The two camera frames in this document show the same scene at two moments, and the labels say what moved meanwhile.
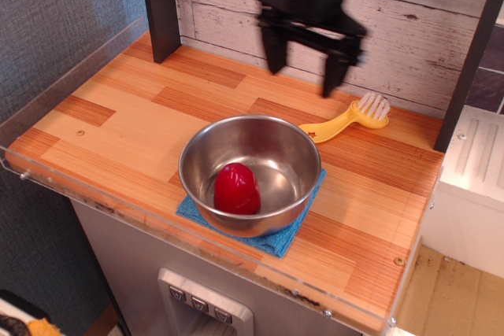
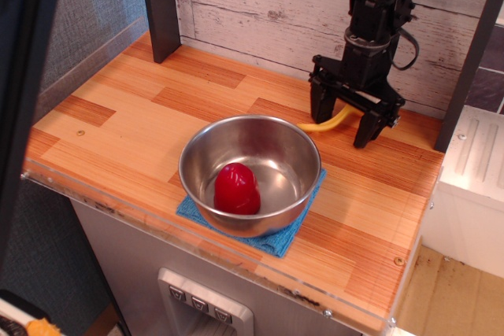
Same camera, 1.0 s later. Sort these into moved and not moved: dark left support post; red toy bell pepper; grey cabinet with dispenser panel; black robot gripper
Moved: black robot gripper
Not moved: grey cabinet with dispenser panel; red toy bell pepper; dark left support post
